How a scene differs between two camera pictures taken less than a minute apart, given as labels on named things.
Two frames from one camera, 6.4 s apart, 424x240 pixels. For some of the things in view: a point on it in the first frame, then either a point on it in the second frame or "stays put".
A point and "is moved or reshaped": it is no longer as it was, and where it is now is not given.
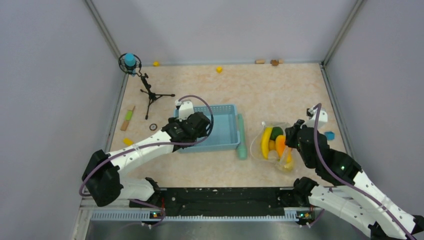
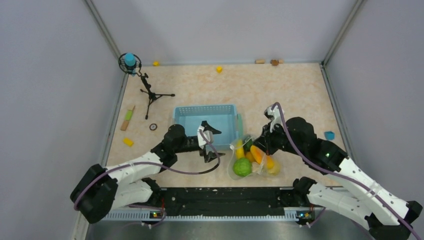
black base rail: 223,202 stays put
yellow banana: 265,141 is moved or reshaped
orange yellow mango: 280,145 is moved or reshaped
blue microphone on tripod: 130,63 stays put
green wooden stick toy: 128,117 stays put
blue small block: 330,135 stays put
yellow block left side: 128,141 stays put
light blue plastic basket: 225,134 stays put
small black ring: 152,129 stays put
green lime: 276,131 is moved or reshaped
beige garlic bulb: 272,155 -> 257,167
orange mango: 272,145 is moved or reshaped
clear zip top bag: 269,145 is moved or reshaped
